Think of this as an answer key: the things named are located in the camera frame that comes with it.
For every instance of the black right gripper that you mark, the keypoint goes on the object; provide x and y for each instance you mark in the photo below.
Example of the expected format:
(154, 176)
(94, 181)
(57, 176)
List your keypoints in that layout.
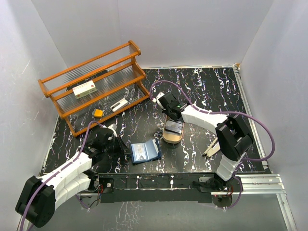
(165, 111)

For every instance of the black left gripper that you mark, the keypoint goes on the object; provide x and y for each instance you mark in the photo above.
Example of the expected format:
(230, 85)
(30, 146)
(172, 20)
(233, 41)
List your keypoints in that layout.
(122, 148)

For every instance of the stack of credit cards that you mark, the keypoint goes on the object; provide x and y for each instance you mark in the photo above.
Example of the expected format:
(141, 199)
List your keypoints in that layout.
(175, 130)

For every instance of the blue leather card holder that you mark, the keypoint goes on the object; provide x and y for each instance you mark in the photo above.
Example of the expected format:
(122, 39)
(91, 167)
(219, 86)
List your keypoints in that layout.
(153, 151)

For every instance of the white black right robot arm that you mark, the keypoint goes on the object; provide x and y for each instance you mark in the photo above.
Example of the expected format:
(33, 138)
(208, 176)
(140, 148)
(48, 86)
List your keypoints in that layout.
(233, 135)

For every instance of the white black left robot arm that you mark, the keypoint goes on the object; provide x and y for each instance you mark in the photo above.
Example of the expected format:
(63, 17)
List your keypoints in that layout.
(42, 195)

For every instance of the beige oval card tray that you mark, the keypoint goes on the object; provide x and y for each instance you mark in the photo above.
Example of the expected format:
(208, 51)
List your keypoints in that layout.
(170, 136)

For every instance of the white black small device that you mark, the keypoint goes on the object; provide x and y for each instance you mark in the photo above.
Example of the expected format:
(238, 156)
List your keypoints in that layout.
(118, 105)

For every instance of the orange yellow small object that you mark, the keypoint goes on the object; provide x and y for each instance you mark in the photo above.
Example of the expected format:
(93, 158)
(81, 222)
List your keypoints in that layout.
(97, 113)

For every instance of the orange wooden shelf rack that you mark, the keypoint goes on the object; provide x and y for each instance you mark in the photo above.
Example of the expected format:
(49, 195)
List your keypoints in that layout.
(116, 75)

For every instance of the white red small box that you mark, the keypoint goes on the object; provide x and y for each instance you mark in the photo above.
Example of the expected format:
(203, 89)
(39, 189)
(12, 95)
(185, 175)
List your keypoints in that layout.
(84, 89)

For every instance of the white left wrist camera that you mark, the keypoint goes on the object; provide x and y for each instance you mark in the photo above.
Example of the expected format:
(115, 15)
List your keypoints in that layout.
(113, 128)

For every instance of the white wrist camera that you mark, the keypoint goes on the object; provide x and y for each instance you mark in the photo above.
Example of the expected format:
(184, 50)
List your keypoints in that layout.
(156, 100)
(113, 128)

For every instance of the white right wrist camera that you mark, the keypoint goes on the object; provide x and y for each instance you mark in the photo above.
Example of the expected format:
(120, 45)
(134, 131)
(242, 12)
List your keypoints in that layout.
(156, 100)

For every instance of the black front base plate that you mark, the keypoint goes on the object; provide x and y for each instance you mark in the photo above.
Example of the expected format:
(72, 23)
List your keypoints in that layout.
(162, 187)

